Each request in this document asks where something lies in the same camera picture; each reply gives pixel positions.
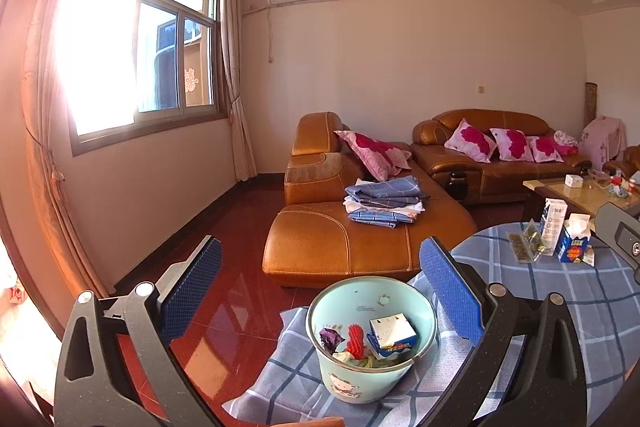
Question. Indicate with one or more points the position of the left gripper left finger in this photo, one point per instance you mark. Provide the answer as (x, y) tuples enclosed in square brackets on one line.
[(93, 387)]

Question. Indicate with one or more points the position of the pink floral pillow on chaise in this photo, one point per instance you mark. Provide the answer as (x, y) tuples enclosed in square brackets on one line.
[(382, 159)]

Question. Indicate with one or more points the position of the small white blue carton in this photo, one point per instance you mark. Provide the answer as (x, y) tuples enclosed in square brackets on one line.
[(391, 336)]

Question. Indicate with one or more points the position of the blue plaid tablecloth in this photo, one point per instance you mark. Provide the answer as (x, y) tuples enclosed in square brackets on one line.
[(603, 299)]

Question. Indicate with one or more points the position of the small white medicine box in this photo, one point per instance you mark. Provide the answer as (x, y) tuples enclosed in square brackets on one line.
[(589, 257)]

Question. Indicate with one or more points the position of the light blue cartoon trash bin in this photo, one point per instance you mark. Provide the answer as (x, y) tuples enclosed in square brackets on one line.
[(357, 301)]

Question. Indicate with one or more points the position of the gold patterned clear bag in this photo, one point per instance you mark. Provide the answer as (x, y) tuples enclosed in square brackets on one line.
[(527, 246)]

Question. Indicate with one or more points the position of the pink cloth covered stand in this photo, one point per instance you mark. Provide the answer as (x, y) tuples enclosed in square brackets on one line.
[(602, 140)]

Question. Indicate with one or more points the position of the brown leather long sofa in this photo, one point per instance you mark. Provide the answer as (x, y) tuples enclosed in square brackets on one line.
[(472, 182)]

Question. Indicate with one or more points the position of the blue Look milk carton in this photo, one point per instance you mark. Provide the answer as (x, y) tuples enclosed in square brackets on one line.
[(574, 238)]

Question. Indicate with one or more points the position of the pale yellow green plastic bag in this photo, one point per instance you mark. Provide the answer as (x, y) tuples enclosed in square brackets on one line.
[(368, 361)]

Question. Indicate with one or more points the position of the purple wrapper in bin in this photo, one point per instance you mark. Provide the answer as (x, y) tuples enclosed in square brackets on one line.
[(330, 339)]

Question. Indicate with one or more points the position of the wooden glass-top coffee table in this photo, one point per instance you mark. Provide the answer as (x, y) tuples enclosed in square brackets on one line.
[(586, 199)]

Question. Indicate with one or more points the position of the window with white frame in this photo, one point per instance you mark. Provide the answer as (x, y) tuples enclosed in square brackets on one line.
[(130, 68)]

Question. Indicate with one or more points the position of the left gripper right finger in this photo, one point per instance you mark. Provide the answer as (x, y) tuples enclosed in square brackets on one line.
[(548, 384)]

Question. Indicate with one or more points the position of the red foam fruit net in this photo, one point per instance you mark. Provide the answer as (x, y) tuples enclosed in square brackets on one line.
[(355, 341)]

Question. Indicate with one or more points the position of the tall white blue carton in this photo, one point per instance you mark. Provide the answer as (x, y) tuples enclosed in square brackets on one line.
[(551, 224)]

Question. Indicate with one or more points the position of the white box on coffee table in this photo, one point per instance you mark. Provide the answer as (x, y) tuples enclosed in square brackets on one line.
[(574, 181)]

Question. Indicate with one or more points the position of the brown leather armchair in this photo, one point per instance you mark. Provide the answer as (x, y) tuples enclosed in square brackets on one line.
[(629, 164)]

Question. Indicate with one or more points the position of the stack of folded blue cloths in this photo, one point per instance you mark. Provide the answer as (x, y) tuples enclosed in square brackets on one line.
[(387, 204)]

